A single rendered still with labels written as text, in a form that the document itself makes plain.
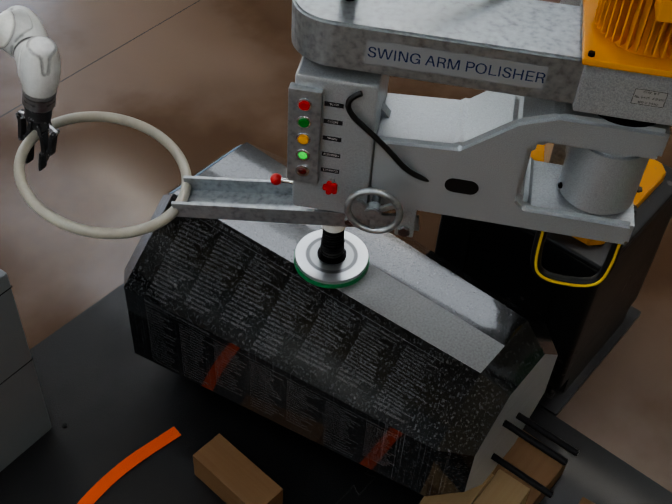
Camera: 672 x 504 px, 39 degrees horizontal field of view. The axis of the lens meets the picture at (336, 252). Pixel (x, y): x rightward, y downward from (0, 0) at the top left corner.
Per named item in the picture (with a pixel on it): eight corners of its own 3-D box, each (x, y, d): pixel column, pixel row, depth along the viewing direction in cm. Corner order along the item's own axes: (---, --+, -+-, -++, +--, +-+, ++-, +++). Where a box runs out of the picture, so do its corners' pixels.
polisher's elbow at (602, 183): (559, 160, 248) (577, 100, 233) (634, 175, 245) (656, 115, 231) (553, 208, 235) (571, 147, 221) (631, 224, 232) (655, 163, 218)
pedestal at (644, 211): (502, 234, 406) (537, 94, 352) (640, 315, 378) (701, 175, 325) (409, 322, 369) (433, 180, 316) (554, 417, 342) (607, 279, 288)
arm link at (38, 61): (64, 99, 258) (51, 67, 265) (67, 53, 247) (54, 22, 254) (24, 103, 253) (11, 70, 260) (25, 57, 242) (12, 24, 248)
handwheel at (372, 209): (404, 214, 248) (410, 171, 237) (399, 241, 241) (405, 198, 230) (348, 205, 250) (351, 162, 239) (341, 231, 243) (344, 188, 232)
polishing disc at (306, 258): (382, 268, 273) (382, 265, 272) (318, 294, 265) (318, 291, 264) (344, 222, 285) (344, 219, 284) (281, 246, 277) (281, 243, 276)
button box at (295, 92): (319, 177, 241) (324, 86, 220) (317, 184, 239) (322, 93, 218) (288, 172, 241) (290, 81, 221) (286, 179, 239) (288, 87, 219)
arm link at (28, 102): (42, 104, 255) (41, 120, 259) (63, 88, 261) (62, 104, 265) (14, 88, 256) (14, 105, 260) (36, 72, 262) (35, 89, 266)
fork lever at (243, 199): (426, 192, 263) (425, 178, 260) (417, 240, 250) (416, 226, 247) (190, 180, 277) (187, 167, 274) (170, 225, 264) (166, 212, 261)
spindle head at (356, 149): (435, 181, 262) (459, 44, 230) (426, 236, 247) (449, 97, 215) (308, 160, 265) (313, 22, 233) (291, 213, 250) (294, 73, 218)
